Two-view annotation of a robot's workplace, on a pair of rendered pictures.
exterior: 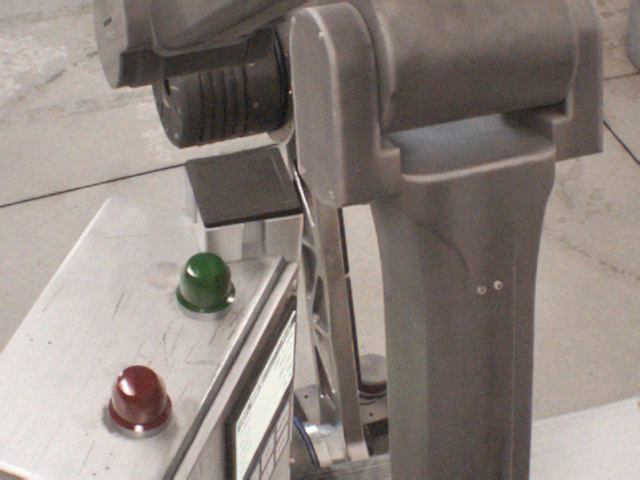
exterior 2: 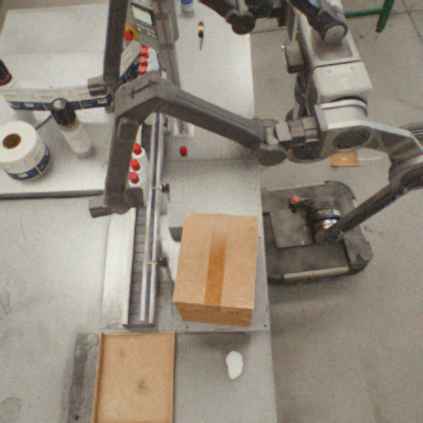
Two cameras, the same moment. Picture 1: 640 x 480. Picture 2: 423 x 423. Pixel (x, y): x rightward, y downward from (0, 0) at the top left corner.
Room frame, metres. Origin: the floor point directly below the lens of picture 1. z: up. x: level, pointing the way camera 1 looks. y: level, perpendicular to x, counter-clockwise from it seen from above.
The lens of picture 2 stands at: (1.01, -1.01, 2.36)
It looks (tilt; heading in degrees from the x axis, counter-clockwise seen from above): 63 degrees down; 118
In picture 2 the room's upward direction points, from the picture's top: 10 degrees counter-clockwise
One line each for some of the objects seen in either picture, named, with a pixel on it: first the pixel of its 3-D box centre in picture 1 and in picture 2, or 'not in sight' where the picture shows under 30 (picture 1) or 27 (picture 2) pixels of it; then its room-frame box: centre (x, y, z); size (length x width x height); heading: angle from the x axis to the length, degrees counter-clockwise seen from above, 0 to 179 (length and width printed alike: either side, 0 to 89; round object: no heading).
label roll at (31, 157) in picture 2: not in sight; (20, 151); (-0.13, -0.33, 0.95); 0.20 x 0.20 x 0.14
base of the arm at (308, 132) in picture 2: not in sight; (303, 132); (0.98, -0.31, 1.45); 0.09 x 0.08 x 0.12; 115
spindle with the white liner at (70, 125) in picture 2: not in sight; (72, 128); (0.08, -0.21, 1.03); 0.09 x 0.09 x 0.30
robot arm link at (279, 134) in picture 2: not in sight; (274, 143); (0.91, -0.35, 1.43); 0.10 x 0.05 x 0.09; 25
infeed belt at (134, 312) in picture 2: not in sight; (150, 135); (0.32, -0.05, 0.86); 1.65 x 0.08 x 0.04; 109
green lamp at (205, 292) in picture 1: (205, 281); not in sight; (0.39, 0.05, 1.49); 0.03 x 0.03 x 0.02
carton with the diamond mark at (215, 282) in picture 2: not in sight; (219, 271); (0.82, -0.59, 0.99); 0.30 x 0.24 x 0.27; 102
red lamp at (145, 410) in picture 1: (139, 395); not in sight; (0.33, 0.07, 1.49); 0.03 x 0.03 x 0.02
